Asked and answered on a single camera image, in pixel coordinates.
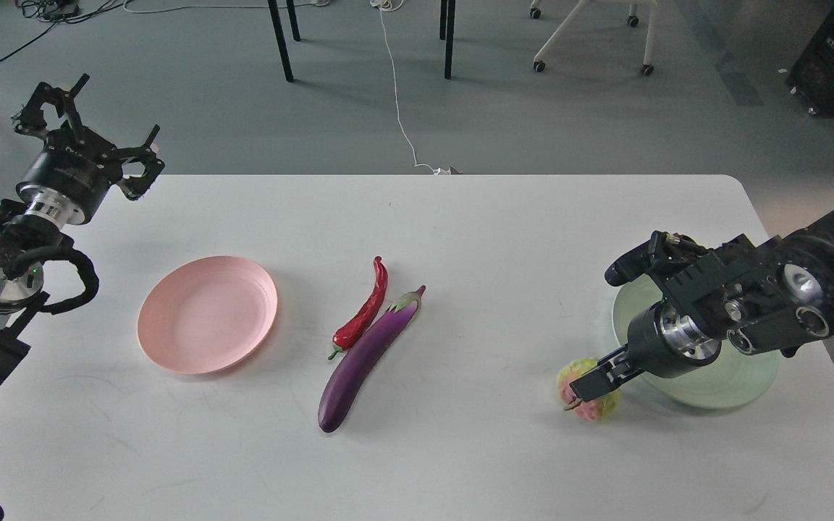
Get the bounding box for yellow pink custard apple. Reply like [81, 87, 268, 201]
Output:
[555, 358, 623, 422]

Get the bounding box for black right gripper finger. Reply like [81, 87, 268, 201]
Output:
[567, 345, 642, 404]

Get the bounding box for light green plate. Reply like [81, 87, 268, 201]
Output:
[612, 276, 782, 410]

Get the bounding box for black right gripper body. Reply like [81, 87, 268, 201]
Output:
[625, 301, 722, 378]

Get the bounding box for pink plate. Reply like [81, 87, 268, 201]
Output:
[136, 256, 279, 376]

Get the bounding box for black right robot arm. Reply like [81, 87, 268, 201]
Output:
[567, 210, 834, 410]

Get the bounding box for red chili pepper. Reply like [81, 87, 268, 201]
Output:
[327, 256, 389, 360]

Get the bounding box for white wheeled chair base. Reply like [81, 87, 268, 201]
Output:
[529, 0, 659, 75]

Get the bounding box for black table legs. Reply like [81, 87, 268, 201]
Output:
[266, 0, 456, 83]

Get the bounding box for black floor cables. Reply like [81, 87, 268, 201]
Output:
[0, 0, 331, 86]

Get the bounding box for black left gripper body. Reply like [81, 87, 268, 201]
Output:
[17, 130, 120, 225]

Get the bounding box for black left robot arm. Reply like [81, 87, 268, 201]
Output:
[0, 74, 165, 386]

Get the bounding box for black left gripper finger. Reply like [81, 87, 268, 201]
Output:
[114, 124, 166, 202]
[12, 73, 90, 145]

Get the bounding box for white floor cable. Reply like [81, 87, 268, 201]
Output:
[370, 0, 452, 176]

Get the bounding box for purple eggplant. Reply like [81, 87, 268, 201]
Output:
[318, 286, 426, 433]

